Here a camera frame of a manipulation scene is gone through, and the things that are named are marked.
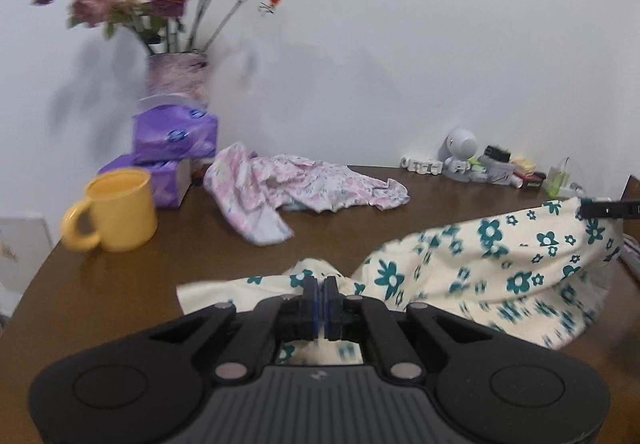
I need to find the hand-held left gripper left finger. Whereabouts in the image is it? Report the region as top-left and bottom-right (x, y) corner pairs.
(135, 276), (321, 384)

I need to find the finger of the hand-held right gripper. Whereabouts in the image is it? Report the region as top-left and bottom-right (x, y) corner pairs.
(577, 198), (640, 220)

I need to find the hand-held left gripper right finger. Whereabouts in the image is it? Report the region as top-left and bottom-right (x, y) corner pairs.
(322, 276), (503, 384)

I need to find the cream green floral garment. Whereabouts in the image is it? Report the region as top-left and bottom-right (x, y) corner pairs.
(176, 196), (627, 366)

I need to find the green spray bottle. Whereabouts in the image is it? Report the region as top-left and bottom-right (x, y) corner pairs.
(545, 165), (569, 198)

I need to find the grey tin box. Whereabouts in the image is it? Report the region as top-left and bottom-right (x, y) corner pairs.
(479, 158), (516, 186)

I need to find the black charger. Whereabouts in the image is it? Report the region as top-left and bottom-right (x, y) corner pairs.
(482, 145), (512, 164)

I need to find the pink floral garment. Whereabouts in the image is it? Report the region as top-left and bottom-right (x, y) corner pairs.
(202, 141), (412, 246)

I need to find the white astronaut speaker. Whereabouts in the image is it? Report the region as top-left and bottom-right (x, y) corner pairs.
(441, 126), (479, 183)

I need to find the yellow mug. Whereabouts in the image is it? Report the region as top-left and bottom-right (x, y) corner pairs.
(61, 168), (159, 253)

